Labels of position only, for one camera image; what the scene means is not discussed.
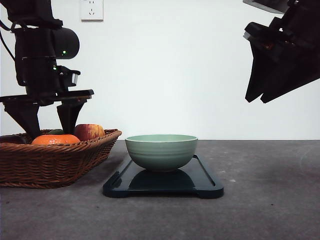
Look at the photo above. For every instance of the dark blue rectangular tray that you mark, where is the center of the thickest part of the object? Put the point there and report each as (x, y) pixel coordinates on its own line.
(194, 179)

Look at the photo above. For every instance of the black image-right gripper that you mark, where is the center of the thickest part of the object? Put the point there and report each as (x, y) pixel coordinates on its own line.
(286, 54)

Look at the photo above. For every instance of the black image-left gripper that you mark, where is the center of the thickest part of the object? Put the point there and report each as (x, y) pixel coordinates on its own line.
(46, 84)

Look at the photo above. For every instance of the white wall socket left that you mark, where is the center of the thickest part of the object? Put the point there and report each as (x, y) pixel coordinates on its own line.
(91, 11)

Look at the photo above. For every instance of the brown wicker basket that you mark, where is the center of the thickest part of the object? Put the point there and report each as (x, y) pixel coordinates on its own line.
(51, 166)

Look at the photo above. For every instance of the black image-left robot arm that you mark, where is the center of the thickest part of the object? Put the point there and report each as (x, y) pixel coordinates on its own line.
(40, 41)

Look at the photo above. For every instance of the green ceramic bowl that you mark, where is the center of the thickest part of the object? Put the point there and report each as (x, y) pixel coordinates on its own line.
(161, 152)

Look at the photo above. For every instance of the dark green fruit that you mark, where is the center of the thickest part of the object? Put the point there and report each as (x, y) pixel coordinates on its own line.
(56, 132)

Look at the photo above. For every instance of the orange tangerine fruit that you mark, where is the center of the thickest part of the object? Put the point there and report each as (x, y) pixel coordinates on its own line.
(56, 139)

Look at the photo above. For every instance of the red yellow apple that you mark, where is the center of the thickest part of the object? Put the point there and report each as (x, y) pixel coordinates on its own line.
(88, 131)

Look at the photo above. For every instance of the silver image-right wrist camera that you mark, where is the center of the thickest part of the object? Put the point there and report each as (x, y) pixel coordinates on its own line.
(275, 6)

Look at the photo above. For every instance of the dark purple fruit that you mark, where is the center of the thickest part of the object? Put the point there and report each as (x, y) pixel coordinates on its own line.
(18, 138)

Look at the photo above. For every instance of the silver image-left wrist camera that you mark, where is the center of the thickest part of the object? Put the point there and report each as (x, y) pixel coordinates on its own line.
(74, 78)

